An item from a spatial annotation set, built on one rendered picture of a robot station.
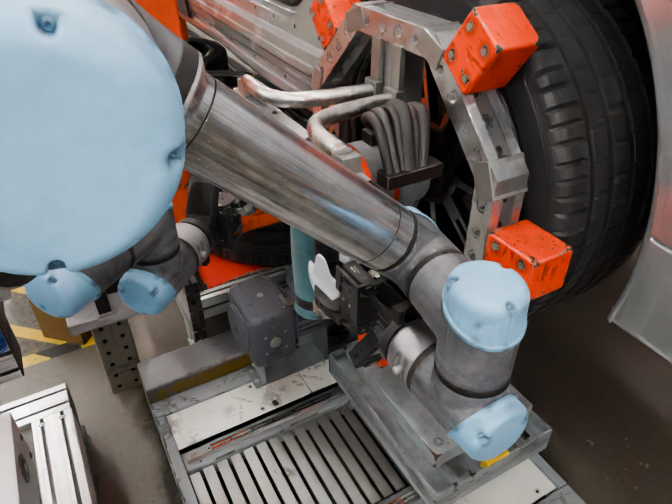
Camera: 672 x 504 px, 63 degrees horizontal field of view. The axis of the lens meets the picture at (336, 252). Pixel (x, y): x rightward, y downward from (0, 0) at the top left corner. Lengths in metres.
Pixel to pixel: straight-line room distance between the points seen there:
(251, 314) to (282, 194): 0.92
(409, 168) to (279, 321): 0.74
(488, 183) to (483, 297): 0.31
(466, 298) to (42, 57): 0.36
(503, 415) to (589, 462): 1.16
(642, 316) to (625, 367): 1.13
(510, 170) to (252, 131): 0.43
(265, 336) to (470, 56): 0.88
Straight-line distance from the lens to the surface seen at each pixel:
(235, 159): 0.44
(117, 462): 1.67
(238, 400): 1.62
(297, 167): 0.46
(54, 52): 0.25
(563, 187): 0.81
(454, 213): 1.03
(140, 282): 0.80
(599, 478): 1.69
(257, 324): 1.36
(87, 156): 0.26
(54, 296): 0.68
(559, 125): 0.80
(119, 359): 1.75
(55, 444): 1.47
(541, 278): 0.78
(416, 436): 1.36
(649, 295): 0.86
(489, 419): 0.55
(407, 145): 0.73
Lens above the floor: 1.31
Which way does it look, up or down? 35 degrees down
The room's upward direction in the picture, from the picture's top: straight up
